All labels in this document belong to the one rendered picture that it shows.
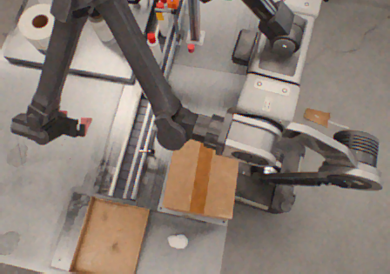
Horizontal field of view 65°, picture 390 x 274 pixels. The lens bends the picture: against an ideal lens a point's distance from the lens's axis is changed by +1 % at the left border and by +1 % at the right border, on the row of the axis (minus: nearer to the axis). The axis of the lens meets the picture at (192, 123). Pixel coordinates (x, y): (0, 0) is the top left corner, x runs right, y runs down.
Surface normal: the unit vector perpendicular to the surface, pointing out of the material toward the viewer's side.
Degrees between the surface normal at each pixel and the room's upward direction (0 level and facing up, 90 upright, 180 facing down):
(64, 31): 57
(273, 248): 0
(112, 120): 0
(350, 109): 0
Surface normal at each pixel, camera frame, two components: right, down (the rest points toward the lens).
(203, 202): -0.04, -0.32
